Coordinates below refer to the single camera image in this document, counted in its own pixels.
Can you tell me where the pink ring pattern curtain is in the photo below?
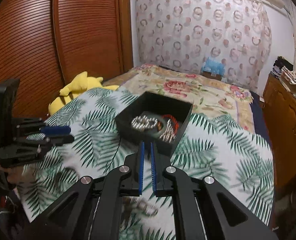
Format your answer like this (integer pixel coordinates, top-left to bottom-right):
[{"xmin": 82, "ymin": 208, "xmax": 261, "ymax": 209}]
[{"xmin": 136, "ymin": 0, "xmax": 272, "ymax": 91}]

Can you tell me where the brown wooden bead bracelet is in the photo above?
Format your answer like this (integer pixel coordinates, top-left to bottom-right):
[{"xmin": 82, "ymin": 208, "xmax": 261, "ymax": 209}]
[{"xmin": 123, "ymin": 197, "xmax": 160, "ymax": 217}]

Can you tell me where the pale green jade bangle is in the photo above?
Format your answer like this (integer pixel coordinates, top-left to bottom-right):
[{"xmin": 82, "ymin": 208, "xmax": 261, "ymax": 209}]
[{"xmin": 131, "ymin": 113, "xmax": 167, "ymax": 138}]

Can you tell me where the stack of folded clothes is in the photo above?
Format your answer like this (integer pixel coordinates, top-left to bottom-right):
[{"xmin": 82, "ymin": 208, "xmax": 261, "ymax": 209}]
[{"xmin": 273, "ymin": 56, "xmax": 296, "ymax": 94}]

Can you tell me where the blue plush item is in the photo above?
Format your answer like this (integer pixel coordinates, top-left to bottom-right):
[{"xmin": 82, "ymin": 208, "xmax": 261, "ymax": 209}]
[{"xmin": 200, "ymin": 57, "xmax": 225, "ymax": 77}]

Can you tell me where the long wooden sideboard cabinet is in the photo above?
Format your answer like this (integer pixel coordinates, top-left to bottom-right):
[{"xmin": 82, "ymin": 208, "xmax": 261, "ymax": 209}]
[{"xmin": 263, "ymin": 74, "xmax": 296, "ymax": 193}]

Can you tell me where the brown louvered wardrobe door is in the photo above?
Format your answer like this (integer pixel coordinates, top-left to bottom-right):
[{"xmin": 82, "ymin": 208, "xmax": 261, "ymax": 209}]
[{"xmin": 0, "ymin": 0, "xmax": 133, "ymax": 117}]

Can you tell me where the floral bedspread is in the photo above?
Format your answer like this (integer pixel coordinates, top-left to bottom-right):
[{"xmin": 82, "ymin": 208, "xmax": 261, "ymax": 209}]
[{"xmin": 103, "ymin": 64, "xmax": 254, "ymax": 133}]

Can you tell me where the palm leaf print tablecloth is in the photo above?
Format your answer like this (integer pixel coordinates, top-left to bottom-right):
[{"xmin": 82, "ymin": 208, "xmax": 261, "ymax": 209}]
[{"xmin": 20, "ymin": 88, "xmax": 274, "ymax": 239}]

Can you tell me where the black open jewelry box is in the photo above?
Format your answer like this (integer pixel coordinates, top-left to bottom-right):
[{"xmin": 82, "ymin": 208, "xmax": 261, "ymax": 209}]
[{"xmin": 115, "ymin": 92, "xmax": 192, "ymax": 157}]

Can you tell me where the red braided cord bracelet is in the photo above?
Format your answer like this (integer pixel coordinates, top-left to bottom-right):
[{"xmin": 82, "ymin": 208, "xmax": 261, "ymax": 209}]
[{"xmin": 161, "ymin": 114, "xmax": 180, "ymax": 133}]

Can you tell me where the yellow plush toy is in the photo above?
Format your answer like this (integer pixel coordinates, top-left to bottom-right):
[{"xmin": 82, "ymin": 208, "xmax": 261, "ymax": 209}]
[{"xmin": 48, "ymin": 72, "xmax": 119, "ymax": 116}]

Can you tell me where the white pearl necklace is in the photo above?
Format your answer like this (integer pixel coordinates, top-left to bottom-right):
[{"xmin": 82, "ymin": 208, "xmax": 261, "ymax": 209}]
[{"xmin": 130, "ymin": 114, "xmax": 177, "ymax": 144}]

